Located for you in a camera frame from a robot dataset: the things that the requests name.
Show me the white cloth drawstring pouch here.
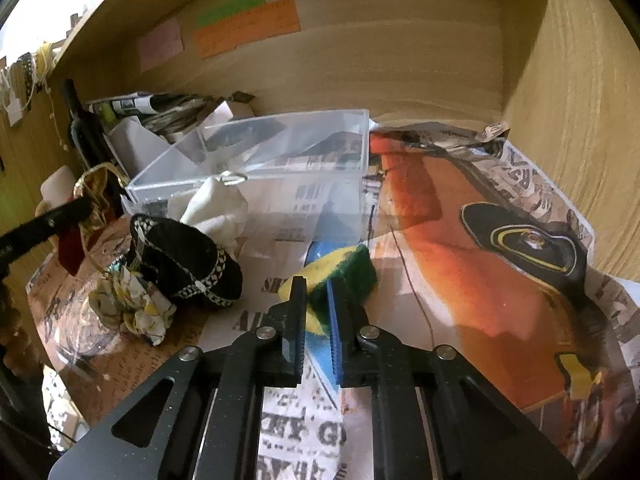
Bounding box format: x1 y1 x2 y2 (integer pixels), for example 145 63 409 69
167 177 248 255

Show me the black patterned-trim fabric pouch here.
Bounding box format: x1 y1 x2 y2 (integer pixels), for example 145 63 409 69
125 214 243 312

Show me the gold shiny fabric bag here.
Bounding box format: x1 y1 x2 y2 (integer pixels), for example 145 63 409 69
73 162 128 245

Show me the orange car newspaper sheet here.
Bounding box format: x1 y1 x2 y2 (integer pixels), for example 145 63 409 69
367 122 639 479

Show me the pink sticky note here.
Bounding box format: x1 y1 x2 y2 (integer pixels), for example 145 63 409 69
137 18 183 73

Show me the clear plastic storage bin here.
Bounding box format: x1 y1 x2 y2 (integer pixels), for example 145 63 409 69
124 108 371 261

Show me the green sticky note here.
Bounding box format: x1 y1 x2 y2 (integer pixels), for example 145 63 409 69
196 0 266 27

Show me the orange sticky note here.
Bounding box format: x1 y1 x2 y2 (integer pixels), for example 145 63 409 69
193 0 300 58

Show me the yellow green sponge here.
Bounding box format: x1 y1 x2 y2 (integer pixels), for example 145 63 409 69
278 244 378 336

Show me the small white cardboard box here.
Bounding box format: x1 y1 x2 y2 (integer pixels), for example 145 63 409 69
201 91 255 127

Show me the floral yellow white scrunchie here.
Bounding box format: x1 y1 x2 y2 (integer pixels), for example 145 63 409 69
88 262 176 347

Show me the white paper sheet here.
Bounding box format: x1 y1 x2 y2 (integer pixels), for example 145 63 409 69
106 117 169 179

